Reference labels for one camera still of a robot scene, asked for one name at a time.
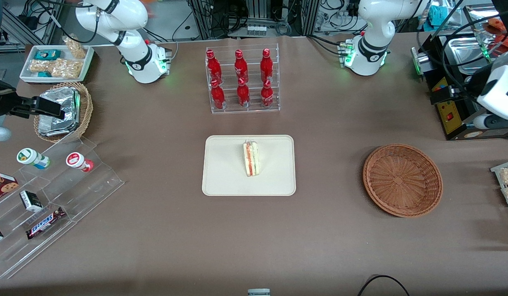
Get clear acrylic bottle rack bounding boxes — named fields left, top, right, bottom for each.
left=205, top=43, right=281, bottom=115

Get clear bag of crackers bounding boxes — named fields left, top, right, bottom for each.
left=28, top=59, right=55, bottom=74

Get red lid yogurt bottle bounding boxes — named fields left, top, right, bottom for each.
left=65, top=152, right=94, bottom=173

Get metal wire snack tray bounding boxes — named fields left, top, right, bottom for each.
left=490, top=159, right=508, bottom=227

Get black floor cable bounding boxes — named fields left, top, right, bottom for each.
left=357, top=274, right=410, bottom=296

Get beige rectangular tray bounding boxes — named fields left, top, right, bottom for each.
left=202, top=134, right=297, bottom=197

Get red cookie box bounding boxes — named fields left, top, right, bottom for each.
left=0, top=171, right=19, bottom=204

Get green lid yogurt bottle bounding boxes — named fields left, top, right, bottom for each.
left=16, top=148, right=51, bottom=170

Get foil wrapped package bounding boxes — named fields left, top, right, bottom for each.
left=38, top=114, right=79, bottom=137
left=39, top=87, right=81, bottom=120

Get teal snack box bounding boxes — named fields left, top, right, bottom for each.
left=34, top=49, right=61, bottom=61

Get light tan wicker basket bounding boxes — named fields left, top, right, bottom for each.
left=33, top=82, right=94, bottom=144

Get steel tray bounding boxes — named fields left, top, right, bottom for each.
left=445, top=36, right=491, bottom=75

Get brown snickers bar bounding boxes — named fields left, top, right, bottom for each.
left=25, top=206, right=67, bottom=240

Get clear bag of nuts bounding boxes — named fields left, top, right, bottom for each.
left=63, top=35, right=87, bottom=59

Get small black white carton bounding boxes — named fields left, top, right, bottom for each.
left=19, top=190, right=44, bottom=213

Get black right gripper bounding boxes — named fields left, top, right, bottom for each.
left=0, top=77, right=66, bottom=120

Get red cola bottle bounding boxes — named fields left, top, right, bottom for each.
left=210, top=79, right=227, bottom=110
left=260, top=48, right=274, bottom=83
left=237, top=77, right=251, bottom=108
left=206, top=49, right=223, bottom=84
left=260, top=79, right=274, bottom=109
left=234, top=49, right=250, bottom=83

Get black control box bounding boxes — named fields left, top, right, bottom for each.
left=411, top=35, right=508, bottom=141

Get triangular sandwich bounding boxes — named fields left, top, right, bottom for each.
left=242, top=139, right=261, bottom=178

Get teal cloth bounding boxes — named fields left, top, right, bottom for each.
left=427, top=4, right=449, bottom=25

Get brown round wicker basket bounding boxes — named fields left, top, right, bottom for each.
left=362, top=143, right=444, bottom=218

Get clear acrylic stepped display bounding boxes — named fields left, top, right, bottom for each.
left=0, top=135, right=125, bottom=280

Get white rectangular snack tray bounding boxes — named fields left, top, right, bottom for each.
left=19, top=44, right=95, bottom=85

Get large clear snack bag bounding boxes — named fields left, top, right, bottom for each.
left=51, top=58, right=83, bottom=79

